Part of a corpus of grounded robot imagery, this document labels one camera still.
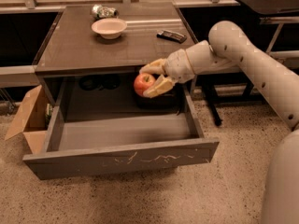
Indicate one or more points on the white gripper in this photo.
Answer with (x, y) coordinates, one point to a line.
(177, 66)

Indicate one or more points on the red apple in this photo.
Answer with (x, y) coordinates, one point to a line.
(143, 82)

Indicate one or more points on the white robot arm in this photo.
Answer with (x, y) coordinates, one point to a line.
(281, 194)

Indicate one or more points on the grey counter cabinet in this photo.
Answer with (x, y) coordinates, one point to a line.
(88, 77)

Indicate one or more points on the open grey drawer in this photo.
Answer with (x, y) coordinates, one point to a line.
(77, 147)

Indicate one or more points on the black remote-like bar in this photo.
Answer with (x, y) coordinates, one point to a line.
(172, 36)

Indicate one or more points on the white paper bowl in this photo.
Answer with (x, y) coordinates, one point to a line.
(109, 28)

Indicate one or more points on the crumpled chip bag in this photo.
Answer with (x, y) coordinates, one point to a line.
(101, 12)

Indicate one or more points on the black side table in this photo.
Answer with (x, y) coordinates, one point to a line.
(264, 3)

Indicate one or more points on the cardboard box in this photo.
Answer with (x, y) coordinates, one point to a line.
(30, 119)

